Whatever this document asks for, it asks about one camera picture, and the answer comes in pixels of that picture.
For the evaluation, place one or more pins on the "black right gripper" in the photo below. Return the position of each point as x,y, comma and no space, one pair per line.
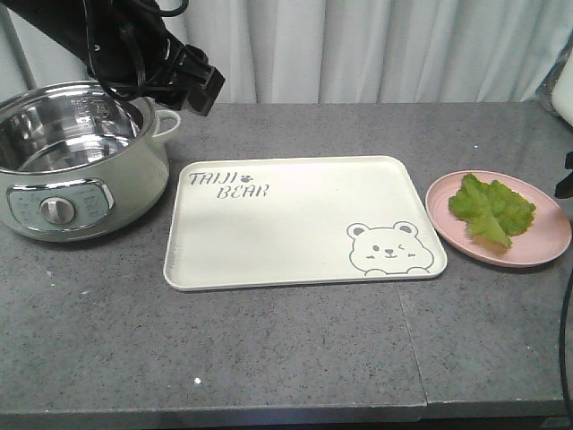
564,189

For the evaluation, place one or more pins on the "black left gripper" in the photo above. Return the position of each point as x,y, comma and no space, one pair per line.
178,76

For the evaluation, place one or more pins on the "green lettuce leaf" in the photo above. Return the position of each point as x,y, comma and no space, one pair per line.
492,211

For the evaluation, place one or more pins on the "cream bear serving tray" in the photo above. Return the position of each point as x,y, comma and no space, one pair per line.
274,222

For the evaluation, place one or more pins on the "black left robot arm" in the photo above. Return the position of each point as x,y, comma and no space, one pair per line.
129,51

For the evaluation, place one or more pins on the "white rice cooker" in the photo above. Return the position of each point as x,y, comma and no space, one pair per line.
562,95

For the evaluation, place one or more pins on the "white pleated curtain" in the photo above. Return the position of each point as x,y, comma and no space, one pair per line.
378,51

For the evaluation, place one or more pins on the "pale green electric pot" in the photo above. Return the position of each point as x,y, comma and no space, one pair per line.
78,164

